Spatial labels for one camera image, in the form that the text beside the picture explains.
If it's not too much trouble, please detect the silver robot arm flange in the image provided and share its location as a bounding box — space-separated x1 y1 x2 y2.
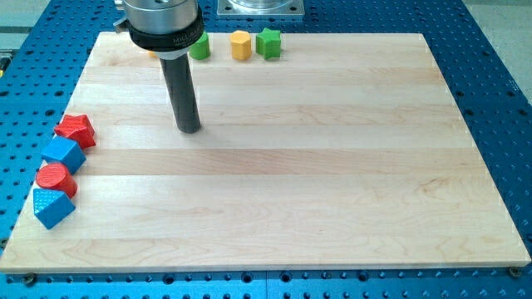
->
114 0 204 60

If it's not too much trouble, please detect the light wooden board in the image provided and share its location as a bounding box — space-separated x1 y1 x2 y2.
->
1 32 530 273

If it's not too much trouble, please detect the green star block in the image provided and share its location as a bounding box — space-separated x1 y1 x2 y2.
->
255 27 281 60

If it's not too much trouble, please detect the yellow hexagon block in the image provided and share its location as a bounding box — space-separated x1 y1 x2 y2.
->
229 30 252 61

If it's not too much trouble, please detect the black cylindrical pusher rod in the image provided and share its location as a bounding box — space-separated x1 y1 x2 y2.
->
160 54 201 134

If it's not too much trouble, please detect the green cylinder block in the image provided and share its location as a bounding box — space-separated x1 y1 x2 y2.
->
189 32 210 60

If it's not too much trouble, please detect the red star block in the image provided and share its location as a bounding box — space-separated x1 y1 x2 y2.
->
54 115 96 150

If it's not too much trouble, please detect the blue cube block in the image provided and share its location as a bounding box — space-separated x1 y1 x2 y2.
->
41 136 86 174

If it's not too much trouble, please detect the red cylinder block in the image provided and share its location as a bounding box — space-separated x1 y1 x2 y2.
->
36 163 77 199

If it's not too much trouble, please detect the blue triangle block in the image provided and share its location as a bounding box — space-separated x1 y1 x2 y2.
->
32 189 76 229

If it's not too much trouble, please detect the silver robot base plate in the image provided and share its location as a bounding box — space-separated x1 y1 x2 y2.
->
217 0 305 17

